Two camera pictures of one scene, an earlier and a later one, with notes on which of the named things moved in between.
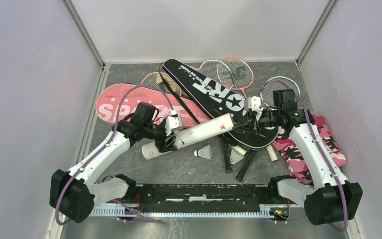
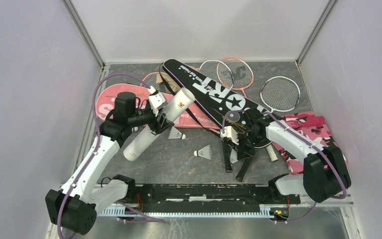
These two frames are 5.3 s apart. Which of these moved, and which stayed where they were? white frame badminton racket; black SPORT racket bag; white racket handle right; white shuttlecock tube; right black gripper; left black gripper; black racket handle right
Moved: right black gripper; left black gripper; white shuttlecock tube
Stayed: white frame badminton racket; black racket handle right; black SPORT racket bag; white racket handle right
